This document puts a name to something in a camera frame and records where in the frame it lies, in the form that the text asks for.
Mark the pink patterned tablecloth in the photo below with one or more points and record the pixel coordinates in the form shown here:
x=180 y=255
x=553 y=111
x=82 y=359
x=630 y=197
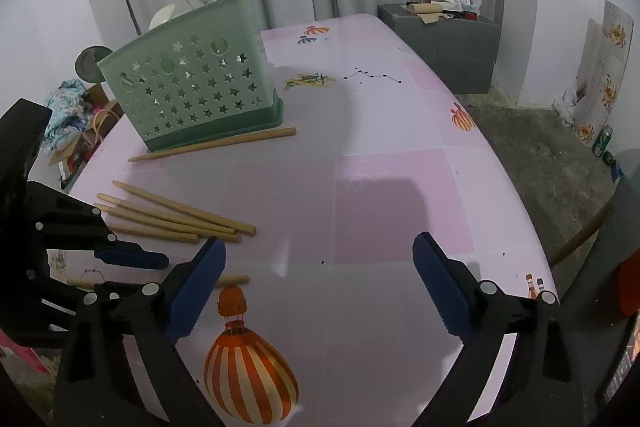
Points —
x=381 y=153

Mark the dark grey cabinet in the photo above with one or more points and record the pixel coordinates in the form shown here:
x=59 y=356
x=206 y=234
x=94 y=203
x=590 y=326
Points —
x=462 y=53

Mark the cardboard box with clothes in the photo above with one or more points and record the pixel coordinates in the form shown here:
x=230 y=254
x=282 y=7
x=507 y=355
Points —
x=81 y=118

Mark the green perforated utensil basket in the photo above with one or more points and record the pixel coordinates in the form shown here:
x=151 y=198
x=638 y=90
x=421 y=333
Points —
x=204 y=75

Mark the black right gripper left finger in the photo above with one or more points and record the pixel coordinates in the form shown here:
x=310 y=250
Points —
x=95 y=384

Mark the floral paper roll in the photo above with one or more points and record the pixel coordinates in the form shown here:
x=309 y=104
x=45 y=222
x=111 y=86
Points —
x=601 y=71

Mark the wooden chopstick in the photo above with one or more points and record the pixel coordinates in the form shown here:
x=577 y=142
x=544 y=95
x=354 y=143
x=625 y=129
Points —
x=163 y=215
x=168 y=225
x=238 y=226
x=222 y=282
x=258 y=136
x=150 y=233

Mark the green can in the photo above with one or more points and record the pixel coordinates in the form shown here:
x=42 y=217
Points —
x=601 y=144

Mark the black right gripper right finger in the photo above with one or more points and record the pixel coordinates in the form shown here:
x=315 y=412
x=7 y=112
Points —
x=541 y=385

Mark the white rice paddle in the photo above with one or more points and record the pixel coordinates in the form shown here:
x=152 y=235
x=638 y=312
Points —
x=163 y=15

